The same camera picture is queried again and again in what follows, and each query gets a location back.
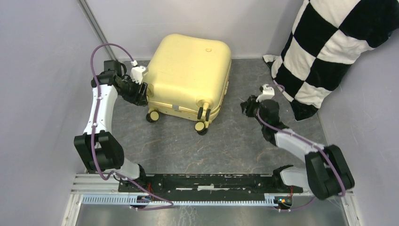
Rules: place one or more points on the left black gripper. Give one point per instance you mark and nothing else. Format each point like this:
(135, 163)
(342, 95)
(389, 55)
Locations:
(141, 99)

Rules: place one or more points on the yellow hard-shell suitcase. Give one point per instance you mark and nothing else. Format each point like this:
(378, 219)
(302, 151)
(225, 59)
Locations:
(188, 78)

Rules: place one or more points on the wrist white camera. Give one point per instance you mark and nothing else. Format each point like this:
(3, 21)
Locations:
(138, 72)
(267, 92)

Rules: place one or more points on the aluminium frame rail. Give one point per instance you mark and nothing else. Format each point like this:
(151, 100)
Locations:
(92, 20)

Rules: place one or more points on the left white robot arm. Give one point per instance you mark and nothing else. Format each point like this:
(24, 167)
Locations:
(97, 147)

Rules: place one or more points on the black white checkered blanket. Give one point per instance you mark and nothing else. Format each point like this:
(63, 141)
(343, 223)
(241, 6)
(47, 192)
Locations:
(326, 39)

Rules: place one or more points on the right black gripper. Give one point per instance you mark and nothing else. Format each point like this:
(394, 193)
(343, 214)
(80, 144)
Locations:
(251, 103)

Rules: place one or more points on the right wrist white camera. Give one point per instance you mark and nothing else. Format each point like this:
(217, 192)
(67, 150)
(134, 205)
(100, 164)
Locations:
(267, 92)

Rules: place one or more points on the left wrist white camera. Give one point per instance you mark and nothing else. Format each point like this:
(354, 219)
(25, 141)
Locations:
(138, 72)

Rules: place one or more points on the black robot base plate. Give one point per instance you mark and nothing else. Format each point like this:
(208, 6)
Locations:
(208, 187)

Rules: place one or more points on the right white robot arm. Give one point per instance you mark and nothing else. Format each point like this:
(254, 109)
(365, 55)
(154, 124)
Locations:
(326, 172)

